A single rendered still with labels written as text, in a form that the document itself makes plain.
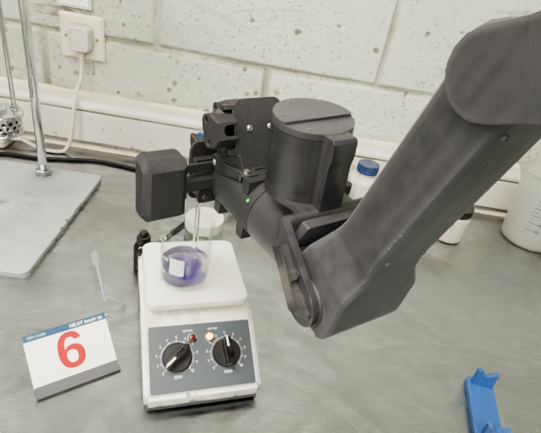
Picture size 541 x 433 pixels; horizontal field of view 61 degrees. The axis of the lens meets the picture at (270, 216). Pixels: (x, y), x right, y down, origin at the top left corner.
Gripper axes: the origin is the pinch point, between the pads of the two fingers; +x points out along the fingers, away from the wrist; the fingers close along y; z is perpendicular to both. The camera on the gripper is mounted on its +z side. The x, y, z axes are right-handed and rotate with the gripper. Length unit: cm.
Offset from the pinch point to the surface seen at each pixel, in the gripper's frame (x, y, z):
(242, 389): -12.4, -0.1, -23.8
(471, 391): -25.2, -26.8, -25.2
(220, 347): -8.2, 0.8, -20.8
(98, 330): 2.1, 11.5, -23.3
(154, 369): -7.0, 8.2, -21.9
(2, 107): 36.3, 14.8, -8.6
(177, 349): -6.5, 5.3, -20.7
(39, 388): -1.1, 18.9, -25.8
